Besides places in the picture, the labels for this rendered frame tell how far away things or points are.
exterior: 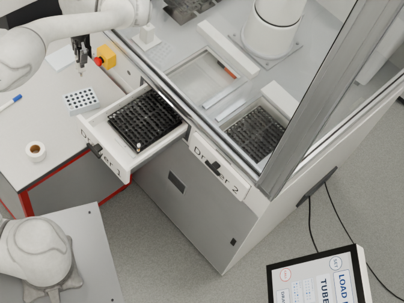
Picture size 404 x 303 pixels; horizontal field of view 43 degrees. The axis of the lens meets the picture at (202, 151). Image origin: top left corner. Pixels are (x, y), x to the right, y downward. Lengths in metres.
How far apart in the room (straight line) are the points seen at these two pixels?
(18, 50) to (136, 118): 0.88
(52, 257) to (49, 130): 0.70
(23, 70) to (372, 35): 0.74
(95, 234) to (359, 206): 1.74
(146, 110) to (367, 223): 1.58
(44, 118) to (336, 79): 1.22
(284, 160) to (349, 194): 1.52
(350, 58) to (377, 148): 2.14
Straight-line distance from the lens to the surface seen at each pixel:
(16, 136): 2.07
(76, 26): 1.43
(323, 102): 1.34
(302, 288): 1.59
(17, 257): 1.50
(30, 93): 2.17
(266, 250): 2.76
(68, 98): 2.10
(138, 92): 2.01
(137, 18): 1.63
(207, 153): 1.88
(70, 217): 1.80
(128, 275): 2.61
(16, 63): 1.13
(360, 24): 1.16
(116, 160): 1.80
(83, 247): 1.75
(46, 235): 1.48
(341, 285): 1.53
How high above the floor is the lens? 2.50
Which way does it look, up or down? 58 degrees down
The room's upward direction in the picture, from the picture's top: 18 degrees clockwise
